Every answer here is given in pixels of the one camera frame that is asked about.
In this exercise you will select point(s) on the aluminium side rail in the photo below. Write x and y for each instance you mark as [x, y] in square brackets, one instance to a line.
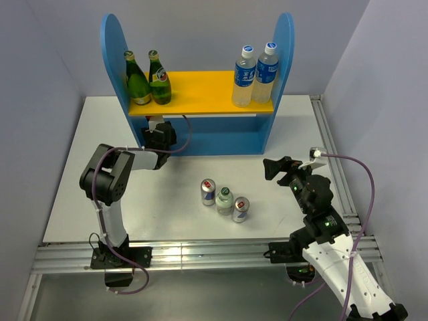
[343, 195]

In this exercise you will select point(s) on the clear water bottle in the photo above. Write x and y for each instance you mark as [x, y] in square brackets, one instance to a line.
[243, 77]
[265, 74]

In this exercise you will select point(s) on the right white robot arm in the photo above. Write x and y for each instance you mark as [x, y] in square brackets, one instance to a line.
[326, 243]

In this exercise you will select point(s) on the left clear water bottle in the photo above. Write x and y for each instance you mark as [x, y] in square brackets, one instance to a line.
[243, 77]

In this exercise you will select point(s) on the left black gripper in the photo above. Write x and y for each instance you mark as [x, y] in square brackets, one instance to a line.
[147, 135]

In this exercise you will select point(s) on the blue and yellow wooden shelf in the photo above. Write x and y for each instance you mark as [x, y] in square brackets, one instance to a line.
[201, 108]

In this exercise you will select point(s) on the right clear water bottle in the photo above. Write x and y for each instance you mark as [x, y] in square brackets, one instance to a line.
[265, 74]

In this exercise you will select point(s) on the green Perrier bottle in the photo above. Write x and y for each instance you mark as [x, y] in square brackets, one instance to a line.
[136, 81]
[158, 79]

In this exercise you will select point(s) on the aluminium front rail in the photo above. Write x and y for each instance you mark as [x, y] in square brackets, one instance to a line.
[198, 280]

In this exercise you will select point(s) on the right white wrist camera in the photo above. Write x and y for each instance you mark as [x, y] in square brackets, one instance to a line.
[316, 159]

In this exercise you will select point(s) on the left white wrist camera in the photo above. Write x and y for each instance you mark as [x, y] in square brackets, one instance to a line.
[153, 121]

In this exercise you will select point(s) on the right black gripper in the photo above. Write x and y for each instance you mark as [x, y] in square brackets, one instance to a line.
[285, 164]

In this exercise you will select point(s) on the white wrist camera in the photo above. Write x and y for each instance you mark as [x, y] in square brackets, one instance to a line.
[153, 121]
[316, 159]

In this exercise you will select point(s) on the clear glass bottle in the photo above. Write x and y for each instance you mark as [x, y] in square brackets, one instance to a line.
[224, 201]

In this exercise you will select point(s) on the red bull can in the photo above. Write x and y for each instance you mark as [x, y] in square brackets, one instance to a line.
[240, 209]
[208, 190]

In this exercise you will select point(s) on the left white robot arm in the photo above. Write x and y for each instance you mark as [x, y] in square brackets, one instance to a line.
[105, 179]

